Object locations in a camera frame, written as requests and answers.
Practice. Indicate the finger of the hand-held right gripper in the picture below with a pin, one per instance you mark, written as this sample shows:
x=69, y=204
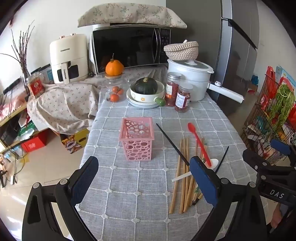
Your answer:
x=281, y=146
x=256, y=160

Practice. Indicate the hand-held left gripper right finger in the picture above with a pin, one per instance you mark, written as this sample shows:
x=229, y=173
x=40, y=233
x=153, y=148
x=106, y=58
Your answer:
x=205, y=184

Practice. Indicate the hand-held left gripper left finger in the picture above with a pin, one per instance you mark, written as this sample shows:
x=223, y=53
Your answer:
x=85, y=182

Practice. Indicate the chopstick pair green print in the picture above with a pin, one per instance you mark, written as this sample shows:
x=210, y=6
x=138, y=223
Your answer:
x=197, y=197

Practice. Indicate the bundle of bare wooden chopsticks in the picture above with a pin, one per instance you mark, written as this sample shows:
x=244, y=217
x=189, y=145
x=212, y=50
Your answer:
x=182, y=180

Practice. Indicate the white plastic spoon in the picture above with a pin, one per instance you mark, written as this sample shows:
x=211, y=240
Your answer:
x=182, y=177

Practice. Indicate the long black chopstick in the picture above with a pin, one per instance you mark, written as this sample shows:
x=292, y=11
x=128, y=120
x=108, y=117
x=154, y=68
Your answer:
x=223, y=158
x=172, y=144

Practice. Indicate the red plastic spoon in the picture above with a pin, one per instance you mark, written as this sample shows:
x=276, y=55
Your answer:
x=198, y=143

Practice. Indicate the pink perforated utensil basket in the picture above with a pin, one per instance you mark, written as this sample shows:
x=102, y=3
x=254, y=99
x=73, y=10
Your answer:
x=136, y=143

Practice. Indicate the person's right hand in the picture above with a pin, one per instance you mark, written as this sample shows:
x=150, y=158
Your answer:
x=278, y=216

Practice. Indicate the yellow printed cardboard box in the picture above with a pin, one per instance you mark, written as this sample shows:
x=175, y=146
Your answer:
x=74, y=141

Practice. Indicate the green long beans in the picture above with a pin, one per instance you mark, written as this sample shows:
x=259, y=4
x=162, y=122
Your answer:
x=283, y=104

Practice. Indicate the grey checked tablecloth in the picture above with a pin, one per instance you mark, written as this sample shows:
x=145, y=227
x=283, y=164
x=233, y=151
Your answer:
x=143, y=201

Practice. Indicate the red plastic bag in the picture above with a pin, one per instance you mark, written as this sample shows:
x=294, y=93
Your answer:
x=269, y=85

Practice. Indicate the red gift box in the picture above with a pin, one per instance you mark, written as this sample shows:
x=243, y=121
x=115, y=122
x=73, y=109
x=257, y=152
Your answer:
x=34, y=144

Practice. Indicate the blue printed carton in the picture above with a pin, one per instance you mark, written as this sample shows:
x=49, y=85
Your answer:
x=285, y=74

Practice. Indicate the floral beige cloth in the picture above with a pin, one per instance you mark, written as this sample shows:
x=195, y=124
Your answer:
x=64, y=106

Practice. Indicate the clear jar red label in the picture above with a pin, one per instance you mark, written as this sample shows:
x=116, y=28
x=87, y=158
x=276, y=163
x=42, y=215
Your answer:
x=183, y=99

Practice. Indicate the small red tomato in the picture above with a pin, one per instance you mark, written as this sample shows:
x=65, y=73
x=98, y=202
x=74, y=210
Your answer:
x=114, y=97

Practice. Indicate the grey refrigerator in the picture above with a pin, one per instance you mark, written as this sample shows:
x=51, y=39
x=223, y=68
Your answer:
x=233, y=69

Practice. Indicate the small tangerine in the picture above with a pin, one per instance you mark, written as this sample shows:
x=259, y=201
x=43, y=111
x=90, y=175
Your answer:
x=115, y=89
x=120, y=91

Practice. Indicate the glass jar wooden lid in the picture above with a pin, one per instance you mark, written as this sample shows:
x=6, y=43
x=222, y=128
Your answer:
x=108, y=87

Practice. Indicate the clear jar silver lid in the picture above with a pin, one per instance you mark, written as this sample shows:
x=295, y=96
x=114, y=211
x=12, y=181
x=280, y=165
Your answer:
x=172, y=90

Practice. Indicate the wooden shelf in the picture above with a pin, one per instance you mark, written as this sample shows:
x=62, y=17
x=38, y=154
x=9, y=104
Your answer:
x=11, y=113

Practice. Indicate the white electric cooking pot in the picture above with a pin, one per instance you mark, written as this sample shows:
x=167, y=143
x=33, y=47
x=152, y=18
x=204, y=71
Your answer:
x=196, y=78

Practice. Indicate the red snack jar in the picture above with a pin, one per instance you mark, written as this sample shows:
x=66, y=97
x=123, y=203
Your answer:
x=35, y=87

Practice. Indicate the dark green pumpkin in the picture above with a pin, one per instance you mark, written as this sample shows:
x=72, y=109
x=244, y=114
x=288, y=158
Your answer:
x=145, y=87

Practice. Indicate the orange pumpkin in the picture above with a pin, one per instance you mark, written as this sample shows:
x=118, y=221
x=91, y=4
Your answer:
x=114, y=68

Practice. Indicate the white air fryer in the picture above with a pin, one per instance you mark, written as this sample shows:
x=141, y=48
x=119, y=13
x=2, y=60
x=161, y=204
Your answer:
x=69, y=53

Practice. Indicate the black microwave oven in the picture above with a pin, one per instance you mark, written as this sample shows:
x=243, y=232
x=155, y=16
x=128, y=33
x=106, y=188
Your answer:
x=129, y=46

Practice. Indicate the dry bare branches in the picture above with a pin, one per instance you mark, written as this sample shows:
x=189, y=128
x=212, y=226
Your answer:
x=22, y=53

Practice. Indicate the floral pillow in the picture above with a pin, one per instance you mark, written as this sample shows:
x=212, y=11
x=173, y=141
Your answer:
x=131, y=14

